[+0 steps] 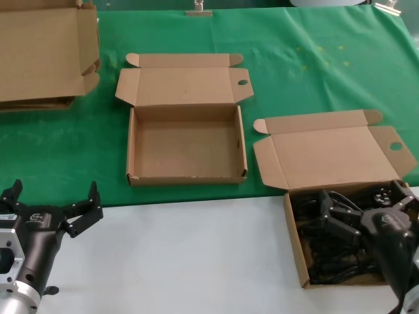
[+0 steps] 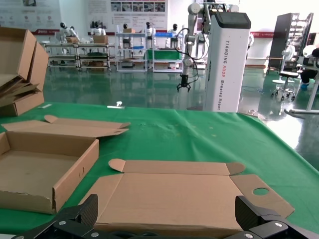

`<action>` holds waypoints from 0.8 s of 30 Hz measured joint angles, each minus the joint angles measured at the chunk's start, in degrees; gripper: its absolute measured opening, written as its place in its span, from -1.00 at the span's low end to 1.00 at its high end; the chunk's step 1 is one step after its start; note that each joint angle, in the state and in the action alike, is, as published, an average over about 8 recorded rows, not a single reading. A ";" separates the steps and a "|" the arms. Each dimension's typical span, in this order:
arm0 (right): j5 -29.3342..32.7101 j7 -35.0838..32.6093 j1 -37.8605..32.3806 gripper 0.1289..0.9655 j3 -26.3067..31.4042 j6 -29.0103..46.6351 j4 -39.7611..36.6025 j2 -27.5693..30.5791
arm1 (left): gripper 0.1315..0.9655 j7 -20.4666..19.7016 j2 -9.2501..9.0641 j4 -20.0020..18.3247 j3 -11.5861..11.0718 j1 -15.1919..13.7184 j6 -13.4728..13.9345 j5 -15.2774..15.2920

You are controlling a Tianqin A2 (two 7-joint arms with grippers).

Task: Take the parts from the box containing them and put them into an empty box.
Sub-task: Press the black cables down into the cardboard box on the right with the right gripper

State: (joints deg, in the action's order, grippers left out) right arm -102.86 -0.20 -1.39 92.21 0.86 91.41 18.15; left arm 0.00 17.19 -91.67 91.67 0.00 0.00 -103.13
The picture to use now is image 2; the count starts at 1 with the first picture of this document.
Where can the cardboard box on rack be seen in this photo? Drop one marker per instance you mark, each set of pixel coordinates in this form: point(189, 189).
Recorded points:
point(100, 39)

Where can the white shelf unit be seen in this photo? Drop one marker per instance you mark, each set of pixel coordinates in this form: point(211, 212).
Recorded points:
point(130, 59)

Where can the white black humanoid robot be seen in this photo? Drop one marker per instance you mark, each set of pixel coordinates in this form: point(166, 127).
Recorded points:
point(150, 33)
point(73, 32)
point(125, 37)
point(62, 35)
point(173, 32)
point(97, 31)

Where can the white desk frame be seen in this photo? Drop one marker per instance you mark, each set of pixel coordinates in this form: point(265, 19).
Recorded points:
point(312, 99)

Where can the green tablecloth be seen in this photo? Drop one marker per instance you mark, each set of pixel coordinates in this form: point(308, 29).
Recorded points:
point(187, 142)

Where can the flattened cardboard box stack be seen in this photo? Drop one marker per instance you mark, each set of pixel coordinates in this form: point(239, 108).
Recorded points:
point(22, 104)

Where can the silver background robot arm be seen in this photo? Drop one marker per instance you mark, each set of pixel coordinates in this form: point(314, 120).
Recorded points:
point(190, 37)

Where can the metal tablecloth clip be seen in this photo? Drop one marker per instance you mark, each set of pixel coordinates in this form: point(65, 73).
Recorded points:
point(253, 113)
point(117, 104)

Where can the white standing fan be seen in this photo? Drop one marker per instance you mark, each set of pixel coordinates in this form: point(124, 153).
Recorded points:
point(287, 53)

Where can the white shelf with green panel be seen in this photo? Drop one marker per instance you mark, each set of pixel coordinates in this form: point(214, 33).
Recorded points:
point(167, 54)

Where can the open brown cardboard mailer box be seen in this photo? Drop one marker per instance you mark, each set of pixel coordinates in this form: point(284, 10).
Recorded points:
point(37, 171)
point(174, 196)

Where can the white icon wall poster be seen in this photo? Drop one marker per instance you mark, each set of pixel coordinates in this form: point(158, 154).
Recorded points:
point(30, 12)

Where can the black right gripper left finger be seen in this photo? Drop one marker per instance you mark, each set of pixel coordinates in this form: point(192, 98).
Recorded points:
point(87, 211)

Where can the small cardboard box on shelf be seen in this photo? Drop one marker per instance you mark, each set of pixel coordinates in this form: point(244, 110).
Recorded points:
point(128, 30)

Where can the small white strip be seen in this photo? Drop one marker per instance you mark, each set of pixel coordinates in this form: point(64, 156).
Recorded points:
point(45, 106)

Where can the stack of flat cardboard boxes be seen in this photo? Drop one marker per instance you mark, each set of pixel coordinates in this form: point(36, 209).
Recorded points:
point(17, 52)

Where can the tall black cabinet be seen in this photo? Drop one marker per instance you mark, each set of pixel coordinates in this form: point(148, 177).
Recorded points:
point(281, 42)

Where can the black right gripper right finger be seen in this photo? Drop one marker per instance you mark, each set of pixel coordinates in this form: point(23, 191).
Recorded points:
point(246, 214)

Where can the black background robot gripper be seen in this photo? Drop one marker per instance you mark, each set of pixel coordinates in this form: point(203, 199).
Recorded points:
point(184, 83)

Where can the large photo wall poster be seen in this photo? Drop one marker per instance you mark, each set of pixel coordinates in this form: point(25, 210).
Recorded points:
point(138, 12)

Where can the black wheeled stool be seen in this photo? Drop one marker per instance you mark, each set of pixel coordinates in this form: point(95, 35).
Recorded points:
point(286, 82)

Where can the grey metal rack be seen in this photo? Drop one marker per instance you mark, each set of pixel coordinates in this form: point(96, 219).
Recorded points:
point(62, 57)
point(94, 57)

